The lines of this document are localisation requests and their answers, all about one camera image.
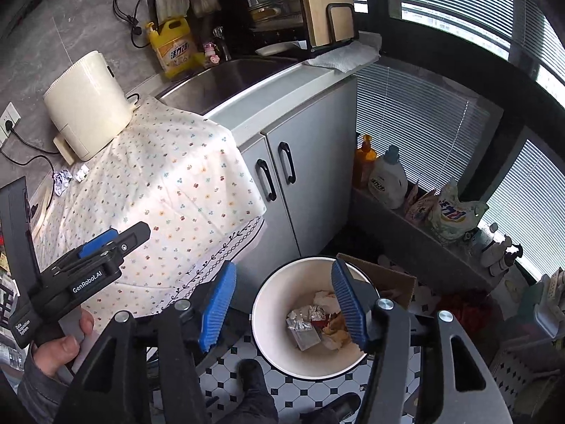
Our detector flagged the white embroidered cloth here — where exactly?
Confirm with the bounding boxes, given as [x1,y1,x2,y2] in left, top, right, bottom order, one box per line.
[83,214,268,324]

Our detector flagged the white wall socket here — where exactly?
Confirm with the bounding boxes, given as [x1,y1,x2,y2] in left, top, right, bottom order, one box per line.
[0,102,21,147]

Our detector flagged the black cabinet handle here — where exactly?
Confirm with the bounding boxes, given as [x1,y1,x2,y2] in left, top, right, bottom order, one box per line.
[278,141,297,185]
[255,158,278,202]

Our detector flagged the white dish cloth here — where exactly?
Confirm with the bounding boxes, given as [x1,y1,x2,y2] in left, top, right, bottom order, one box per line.
[304,40,381,74]

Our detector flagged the person's right leg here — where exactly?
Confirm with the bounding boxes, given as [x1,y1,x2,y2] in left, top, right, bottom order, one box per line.
[300,391,363,424]

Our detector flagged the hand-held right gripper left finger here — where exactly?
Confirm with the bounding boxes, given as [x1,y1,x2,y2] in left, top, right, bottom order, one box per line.
[55,260,238,424]

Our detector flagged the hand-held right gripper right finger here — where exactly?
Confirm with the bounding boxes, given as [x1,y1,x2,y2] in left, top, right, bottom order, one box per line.
[331,258,516,424]

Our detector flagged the floral tablecloth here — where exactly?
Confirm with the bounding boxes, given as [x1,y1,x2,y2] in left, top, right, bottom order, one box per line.
[33,95,268,319]

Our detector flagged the person's left forearm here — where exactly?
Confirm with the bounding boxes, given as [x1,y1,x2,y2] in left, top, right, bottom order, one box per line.
[17,349,80,424]

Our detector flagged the person's leg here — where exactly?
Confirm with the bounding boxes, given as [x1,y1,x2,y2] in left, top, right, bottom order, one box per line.
[300,391,363,424]
[207,359,285,424]

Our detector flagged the orange bottle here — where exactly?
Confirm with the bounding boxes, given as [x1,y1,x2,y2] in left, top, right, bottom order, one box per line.
[352,134,377,189]

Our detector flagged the black cutting board holder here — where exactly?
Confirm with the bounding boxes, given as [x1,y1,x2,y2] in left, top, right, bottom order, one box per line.
[311,2,359,50]

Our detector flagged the white pump bottle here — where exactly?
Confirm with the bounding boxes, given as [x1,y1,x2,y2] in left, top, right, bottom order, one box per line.
[479,223,524,275]

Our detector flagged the yellow dish soap bottle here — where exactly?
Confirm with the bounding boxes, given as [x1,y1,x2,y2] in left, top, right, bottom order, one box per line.
[147,16,198,81]

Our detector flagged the white detergent bottle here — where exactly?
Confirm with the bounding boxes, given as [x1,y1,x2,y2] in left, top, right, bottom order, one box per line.
[368,144,409,210]

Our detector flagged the small printed packets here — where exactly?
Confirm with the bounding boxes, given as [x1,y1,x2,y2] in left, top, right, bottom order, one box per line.
[403,184,439,227]

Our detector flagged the person's left hand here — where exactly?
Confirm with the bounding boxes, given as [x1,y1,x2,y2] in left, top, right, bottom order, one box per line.
[32,308,95,378]

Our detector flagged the metal faucet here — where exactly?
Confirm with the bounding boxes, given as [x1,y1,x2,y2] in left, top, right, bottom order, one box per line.
[213,26,231,61]

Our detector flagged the white kitchen cabinet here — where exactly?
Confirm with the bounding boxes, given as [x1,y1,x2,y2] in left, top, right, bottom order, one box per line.
[207,64,359,277]

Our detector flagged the person's left leg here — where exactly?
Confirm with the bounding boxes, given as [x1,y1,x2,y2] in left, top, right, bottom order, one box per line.
[207,359,285,424]

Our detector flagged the red cloth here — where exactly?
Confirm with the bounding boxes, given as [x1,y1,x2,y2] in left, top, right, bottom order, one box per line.
[434,290,487,333]

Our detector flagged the black power cable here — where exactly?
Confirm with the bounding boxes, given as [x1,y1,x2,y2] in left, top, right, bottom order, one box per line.
[0,127,61,173]

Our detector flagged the wooden cutting board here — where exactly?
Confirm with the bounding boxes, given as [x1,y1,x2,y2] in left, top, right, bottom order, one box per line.
[295,0,355,47]

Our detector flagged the white plastic storage box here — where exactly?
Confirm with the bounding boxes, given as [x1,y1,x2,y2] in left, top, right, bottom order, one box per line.
[531,269,565,342]

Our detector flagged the cardboard box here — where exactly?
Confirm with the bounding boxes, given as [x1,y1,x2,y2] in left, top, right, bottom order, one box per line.
[335,252,418,315]

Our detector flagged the black dish rack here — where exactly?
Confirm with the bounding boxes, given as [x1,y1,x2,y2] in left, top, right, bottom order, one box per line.
[220,0,310,56]

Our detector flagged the white round trash bin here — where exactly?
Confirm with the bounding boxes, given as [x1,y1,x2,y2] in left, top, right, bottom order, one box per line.
[250,255,381,381]

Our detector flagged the bundle of black cables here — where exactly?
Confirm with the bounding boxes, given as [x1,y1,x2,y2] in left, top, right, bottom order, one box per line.
[113,0,154,50]

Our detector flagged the stainless steel sink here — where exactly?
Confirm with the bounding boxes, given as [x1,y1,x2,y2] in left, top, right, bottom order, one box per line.
[156,56,302,116]

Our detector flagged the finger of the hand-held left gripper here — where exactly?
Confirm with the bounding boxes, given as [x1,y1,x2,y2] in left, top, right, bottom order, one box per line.
[78,228,120,259]
[103,222,151,258]

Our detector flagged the pink toy figure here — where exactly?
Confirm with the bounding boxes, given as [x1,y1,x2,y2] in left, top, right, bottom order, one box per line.
[202,41,222,68]

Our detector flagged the cream air fryer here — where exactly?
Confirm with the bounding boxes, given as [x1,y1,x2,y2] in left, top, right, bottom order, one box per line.
[43,50,136,167]

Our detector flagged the brown paper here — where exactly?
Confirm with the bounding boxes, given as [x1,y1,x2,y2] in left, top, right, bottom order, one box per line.
[323,310,355,349]

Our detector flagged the green white detergent bag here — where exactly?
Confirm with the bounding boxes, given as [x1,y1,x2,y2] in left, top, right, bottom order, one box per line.
[430,178,490,247]

